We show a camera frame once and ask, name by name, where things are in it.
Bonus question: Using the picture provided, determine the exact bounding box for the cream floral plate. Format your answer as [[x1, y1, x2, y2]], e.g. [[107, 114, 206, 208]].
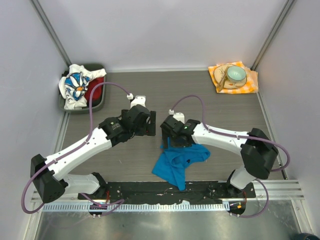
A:
[[213, 64, 247, 91]]

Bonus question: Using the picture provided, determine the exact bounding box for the gold fork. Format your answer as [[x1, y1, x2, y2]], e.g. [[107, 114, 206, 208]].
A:
[[217, 66, 229, 92]]

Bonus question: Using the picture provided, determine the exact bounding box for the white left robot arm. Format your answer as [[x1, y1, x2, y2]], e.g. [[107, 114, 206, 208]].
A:
[[30, 104, 156, 204]]

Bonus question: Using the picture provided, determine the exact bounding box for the dark blue round object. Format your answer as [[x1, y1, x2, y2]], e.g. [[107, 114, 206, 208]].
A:
[[293, 233, 320, 240]]

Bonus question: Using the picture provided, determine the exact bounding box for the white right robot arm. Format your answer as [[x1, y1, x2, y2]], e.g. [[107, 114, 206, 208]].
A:
[[160, 115, 279, 198]]

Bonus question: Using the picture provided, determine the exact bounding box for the light blue ceramic bowl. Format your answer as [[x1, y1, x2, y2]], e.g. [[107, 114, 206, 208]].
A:
[[226, 65, 247, 83]]

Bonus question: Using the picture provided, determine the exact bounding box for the white flower print t shirt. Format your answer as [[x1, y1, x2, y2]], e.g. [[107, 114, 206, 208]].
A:
[[58, 64, 107, 111]]

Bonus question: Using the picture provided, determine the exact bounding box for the red t shirt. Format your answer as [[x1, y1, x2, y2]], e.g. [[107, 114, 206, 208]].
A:
[[84, 77, 104, 107]]

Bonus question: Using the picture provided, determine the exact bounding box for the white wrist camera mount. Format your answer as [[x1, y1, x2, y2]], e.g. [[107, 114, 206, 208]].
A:
[[168, 109, 185, 124], [126, 93, 146, 108]]

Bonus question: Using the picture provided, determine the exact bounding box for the white slotted cable duct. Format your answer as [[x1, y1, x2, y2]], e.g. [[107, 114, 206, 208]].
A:
[[42, 201, 230, 213]]

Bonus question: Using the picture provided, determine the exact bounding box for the orange checkered cloth napkin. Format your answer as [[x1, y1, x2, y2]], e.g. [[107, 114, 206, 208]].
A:
[[208, 61, 259, 95]]

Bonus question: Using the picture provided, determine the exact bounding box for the blue t shirt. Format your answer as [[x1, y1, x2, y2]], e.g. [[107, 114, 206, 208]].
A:
[[152, 144, 211, 191]]

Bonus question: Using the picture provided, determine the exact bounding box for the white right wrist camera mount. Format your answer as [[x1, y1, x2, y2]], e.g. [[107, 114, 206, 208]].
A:
[[168, 109, 185, 124]]

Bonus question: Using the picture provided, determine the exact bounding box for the black t shirt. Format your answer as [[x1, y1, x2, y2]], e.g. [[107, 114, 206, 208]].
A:
[[61, 70, 69, 77]]

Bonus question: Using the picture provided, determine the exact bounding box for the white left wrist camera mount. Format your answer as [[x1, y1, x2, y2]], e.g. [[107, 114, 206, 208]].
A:
[[126, 93, 146, 108]]

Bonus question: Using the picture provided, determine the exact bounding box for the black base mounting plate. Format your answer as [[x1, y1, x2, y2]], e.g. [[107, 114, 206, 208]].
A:
[[87, 181, 256, 205]]

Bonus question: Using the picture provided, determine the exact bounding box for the dark grey plastic basket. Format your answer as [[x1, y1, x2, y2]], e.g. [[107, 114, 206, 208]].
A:
[[58, 63, 107, 114]]

